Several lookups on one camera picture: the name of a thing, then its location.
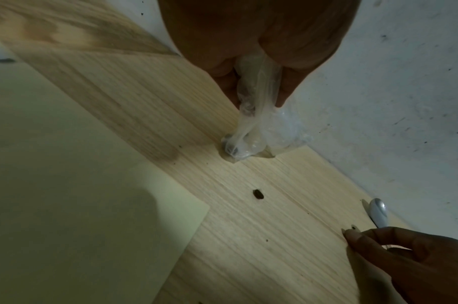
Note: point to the person's left hand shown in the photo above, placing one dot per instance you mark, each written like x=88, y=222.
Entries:
x=221, y=29

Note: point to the person's right hand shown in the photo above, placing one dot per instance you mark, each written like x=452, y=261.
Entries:
x=419, y=267

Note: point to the metal spoon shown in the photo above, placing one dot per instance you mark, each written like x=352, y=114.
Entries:
x=378, y=212

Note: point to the yellow label backing sheet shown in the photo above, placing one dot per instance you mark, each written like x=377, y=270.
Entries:
x=64, y=193

